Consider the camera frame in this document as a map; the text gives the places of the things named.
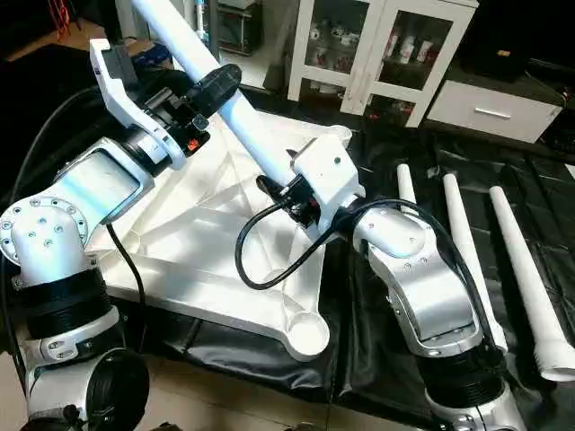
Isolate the white plastic table leg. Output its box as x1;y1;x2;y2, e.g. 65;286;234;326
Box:
130;0;311;197
396;163;420;207
442;172;509;353
489;185;575;383

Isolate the white plastic table top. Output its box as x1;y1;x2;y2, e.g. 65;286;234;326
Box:
84;112;354;363

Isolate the dark equipment rack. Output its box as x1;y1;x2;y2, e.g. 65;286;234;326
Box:
216;0;263;55

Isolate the black work mat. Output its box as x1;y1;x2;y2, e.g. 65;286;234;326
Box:
0;40;575;431

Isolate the brown wooden board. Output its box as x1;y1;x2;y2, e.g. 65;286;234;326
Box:
4;22;104;62

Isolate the white glass door cabinet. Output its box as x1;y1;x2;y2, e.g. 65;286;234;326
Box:
286;0;479;127

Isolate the white drawer unit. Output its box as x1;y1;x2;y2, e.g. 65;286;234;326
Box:
427;79;565;145

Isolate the black bag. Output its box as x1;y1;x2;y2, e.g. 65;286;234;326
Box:
467;25;526;82

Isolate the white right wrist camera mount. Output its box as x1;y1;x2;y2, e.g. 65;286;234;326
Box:
288;132;366;242

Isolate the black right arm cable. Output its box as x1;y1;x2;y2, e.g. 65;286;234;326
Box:
235;199;504;360

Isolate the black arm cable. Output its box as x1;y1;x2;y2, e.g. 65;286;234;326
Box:
235;199;504;360
0;85;149;351

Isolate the red wire bundle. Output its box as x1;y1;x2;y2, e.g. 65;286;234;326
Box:
49;0;73;37

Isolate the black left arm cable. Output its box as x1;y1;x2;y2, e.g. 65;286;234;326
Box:
0;85;149;351

